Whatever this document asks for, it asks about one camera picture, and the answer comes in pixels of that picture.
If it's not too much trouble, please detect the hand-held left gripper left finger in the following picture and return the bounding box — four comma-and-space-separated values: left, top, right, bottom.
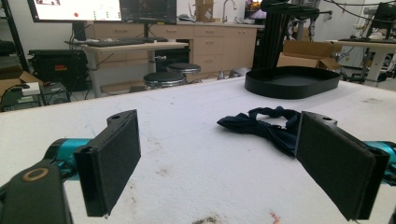
73, 108, 142, 218

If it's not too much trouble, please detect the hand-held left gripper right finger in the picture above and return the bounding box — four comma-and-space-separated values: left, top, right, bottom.
294, 110, 390, 221

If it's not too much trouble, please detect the dark blue bow scrunchie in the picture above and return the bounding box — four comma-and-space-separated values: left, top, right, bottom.
216, 105, 303, 158

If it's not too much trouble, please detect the black oval tray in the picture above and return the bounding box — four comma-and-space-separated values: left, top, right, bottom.
244, 65, 342, 100

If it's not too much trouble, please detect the black round stool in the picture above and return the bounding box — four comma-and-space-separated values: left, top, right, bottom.
143, 71, 188, 90
165, 63, 202, 75

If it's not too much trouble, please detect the white small box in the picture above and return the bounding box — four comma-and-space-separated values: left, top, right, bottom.
21, 81, 41, 97

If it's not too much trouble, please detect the black equipment case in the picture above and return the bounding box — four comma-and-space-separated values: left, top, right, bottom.
27, 49, 90, 91

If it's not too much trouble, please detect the light wooden desk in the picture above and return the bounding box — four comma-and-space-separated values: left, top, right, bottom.
81, 40, 190, 99

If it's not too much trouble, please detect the open cardboard box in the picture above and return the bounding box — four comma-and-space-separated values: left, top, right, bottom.
276, 40, 343, 71

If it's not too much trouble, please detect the black keyboard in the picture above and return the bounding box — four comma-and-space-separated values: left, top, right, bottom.
85, 38, 146, 49

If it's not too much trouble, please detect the white-legged wooden table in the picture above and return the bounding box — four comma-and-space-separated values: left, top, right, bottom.
324, 38, 396, 88

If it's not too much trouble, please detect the black metal stand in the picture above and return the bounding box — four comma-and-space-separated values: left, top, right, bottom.
252, 0, 332, 71

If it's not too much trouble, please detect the dark computer monitor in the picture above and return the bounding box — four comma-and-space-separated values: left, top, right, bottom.
119, 0, 178, 25

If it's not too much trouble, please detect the wooden cabinet with drawers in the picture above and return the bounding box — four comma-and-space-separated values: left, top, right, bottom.
85, 21, 258, 82

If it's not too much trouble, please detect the metal faucet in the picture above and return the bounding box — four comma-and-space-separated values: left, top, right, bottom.
221, 0, 238, 24

